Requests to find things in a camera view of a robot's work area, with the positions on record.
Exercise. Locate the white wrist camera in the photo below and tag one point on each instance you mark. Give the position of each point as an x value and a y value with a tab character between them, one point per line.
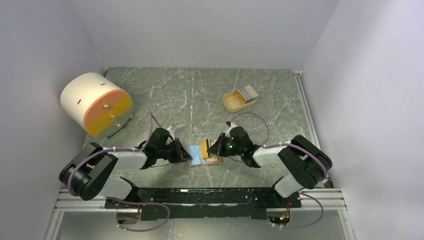
231	125
171	129

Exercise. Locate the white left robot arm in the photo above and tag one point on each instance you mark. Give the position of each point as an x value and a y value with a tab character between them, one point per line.
88	174

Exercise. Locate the stack of credit cards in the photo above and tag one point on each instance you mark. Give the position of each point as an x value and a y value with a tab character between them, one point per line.
246	94

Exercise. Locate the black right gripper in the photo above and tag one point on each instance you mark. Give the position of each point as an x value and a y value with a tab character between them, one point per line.
217	148

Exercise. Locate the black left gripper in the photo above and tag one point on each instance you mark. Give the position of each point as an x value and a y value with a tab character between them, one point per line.
180	154

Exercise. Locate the beige oval tray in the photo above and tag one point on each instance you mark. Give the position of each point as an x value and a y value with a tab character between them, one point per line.
232	104

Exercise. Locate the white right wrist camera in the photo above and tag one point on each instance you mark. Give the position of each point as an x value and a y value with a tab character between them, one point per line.
231	125

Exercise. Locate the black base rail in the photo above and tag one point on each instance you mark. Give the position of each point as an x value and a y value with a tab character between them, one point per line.
154	203

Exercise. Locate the white cylindrical drawer unit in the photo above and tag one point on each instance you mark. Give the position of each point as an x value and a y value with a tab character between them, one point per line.
99	106

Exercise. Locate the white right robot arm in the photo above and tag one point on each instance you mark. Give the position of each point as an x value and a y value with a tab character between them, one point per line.
307	165

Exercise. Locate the tan leather card holder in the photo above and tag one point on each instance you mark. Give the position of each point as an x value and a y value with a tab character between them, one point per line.
200	157

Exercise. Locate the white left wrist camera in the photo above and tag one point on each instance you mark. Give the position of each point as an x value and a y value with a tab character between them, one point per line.
171	129

